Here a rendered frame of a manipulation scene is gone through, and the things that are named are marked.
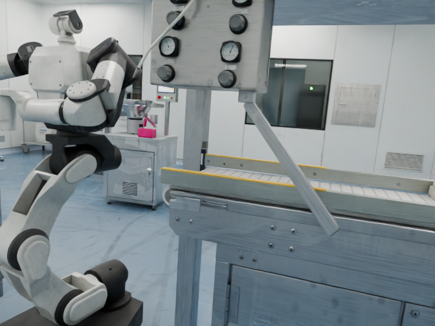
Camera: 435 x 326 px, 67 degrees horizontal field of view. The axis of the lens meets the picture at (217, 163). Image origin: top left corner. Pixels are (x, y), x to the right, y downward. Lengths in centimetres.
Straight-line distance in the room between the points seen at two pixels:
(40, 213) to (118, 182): 236
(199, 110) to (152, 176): 250
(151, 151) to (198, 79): 278
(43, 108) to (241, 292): 71
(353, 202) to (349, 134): 532
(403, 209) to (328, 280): 21
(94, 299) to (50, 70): 92
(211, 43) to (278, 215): 35
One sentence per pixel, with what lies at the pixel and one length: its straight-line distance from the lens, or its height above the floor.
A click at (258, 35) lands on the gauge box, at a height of 124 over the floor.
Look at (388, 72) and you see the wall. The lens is 607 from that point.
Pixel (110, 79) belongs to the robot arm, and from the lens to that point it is 105.
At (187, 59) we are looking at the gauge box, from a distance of 66.
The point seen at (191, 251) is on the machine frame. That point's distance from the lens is 108.
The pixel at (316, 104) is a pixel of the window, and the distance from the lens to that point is 590.
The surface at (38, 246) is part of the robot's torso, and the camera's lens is 130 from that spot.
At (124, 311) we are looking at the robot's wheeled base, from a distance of 170.
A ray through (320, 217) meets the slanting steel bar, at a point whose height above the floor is 95.
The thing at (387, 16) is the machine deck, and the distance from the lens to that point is 93.
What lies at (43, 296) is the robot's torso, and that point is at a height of 39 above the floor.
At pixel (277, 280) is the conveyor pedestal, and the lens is 77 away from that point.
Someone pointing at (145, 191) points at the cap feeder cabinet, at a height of 21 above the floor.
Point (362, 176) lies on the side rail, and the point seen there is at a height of 96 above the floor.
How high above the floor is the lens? 111
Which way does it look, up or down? 10 degrees down
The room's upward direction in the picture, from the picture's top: 4 degrees clockwise
